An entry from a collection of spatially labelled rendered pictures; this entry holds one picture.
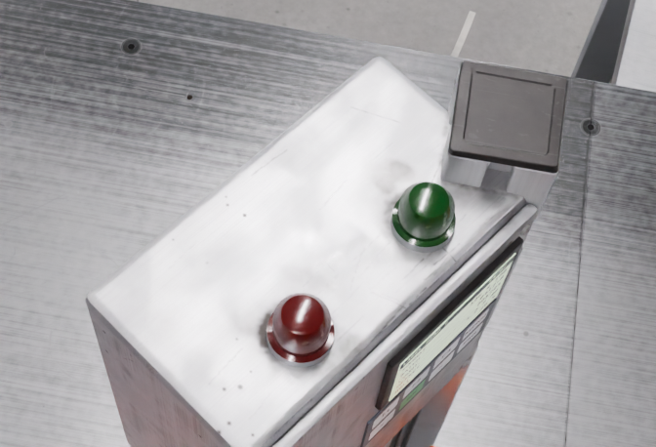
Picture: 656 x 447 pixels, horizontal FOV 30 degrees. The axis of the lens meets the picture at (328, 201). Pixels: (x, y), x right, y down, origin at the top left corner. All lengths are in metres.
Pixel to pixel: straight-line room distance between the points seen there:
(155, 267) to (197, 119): 0.80
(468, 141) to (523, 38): 1.92
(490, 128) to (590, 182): 0.79
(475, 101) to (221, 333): 0.14
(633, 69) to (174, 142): 0.50
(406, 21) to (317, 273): 1.92
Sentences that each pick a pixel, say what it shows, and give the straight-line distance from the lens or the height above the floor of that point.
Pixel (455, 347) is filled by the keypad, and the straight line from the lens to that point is 0.59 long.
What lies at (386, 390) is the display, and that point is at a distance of 0.52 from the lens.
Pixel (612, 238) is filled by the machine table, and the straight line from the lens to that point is 1.26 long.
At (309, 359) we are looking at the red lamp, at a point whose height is 1.48.
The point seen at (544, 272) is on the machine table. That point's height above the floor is 0.83.
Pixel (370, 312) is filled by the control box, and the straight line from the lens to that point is 0.48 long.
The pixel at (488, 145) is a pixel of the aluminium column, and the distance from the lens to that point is 0.49.
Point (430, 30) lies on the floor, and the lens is 2.39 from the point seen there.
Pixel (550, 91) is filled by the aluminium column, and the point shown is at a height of 1.50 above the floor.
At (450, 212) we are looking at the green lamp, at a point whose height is 1.49.
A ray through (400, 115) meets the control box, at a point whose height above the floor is 1.48.
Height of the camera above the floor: 1.92
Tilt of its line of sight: 62 degrees down
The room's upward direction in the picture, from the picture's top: 7 degrees clockwise
